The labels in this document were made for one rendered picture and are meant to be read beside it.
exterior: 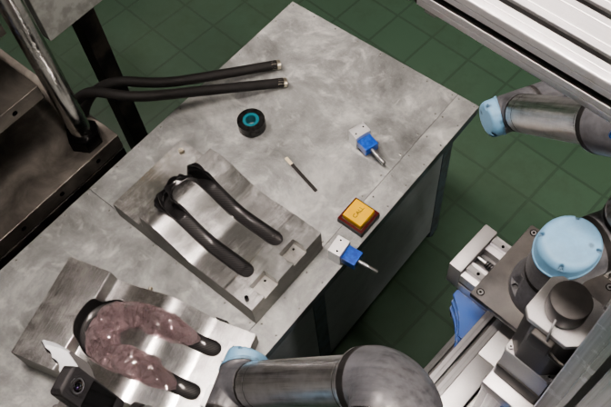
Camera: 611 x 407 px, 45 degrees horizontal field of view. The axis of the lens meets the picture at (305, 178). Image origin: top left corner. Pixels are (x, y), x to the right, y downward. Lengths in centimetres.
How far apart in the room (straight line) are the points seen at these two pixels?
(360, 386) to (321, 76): 145
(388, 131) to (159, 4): 185
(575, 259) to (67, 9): 142
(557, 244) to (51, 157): 144
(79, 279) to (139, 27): 193
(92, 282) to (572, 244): 110
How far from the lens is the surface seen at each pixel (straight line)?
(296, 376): 107
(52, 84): 203
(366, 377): 92
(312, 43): 233
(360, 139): 206
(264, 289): 183
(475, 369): 168
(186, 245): 188
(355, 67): 226
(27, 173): 227
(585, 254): 147
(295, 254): 186
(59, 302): 190
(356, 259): 188
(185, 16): 361
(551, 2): 74
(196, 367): 180
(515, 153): 310
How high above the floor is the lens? 254
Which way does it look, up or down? 58 degrees down
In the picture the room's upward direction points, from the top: 7 degrees counter-clockwise
